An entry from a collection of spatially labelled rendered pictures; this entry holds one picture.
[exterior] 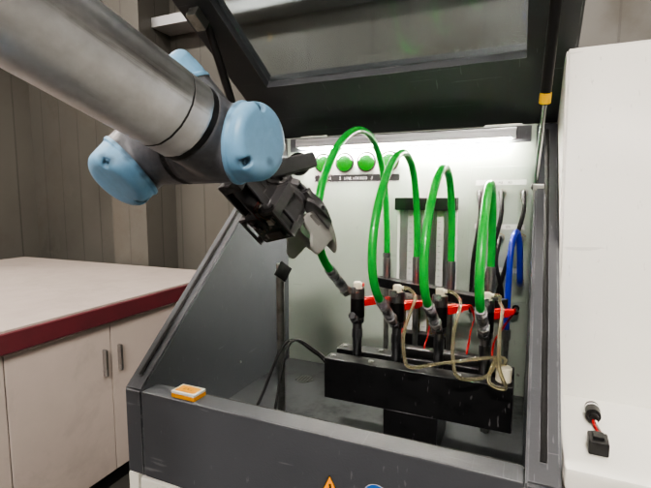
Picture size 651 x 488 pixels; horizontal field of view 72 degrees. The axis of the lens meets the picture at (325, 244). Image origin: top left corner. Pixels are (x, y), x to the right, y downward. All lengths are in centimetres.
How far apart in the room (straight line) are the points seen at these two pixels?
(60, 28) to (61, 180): 392
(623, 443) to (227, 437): 56
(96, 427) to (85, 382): 21
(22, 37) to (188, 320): 69
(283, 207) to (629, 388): 59
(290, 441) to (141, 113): 52
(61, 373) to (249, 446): 135
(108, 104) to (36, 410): 172
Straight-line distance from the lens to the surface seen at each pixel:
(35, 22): 35
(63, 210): 425
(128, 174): 51
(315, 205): 66
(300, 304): 127
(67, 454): 217
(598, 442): 68
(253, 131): 42
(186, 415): 84
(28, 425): 202
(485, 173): 110
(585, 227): 85
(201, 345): 99
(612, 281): 84
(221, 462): 83
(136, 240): 327
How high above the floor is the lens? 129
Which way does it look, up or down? 6 degrees down
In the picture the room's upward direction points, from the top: straight up
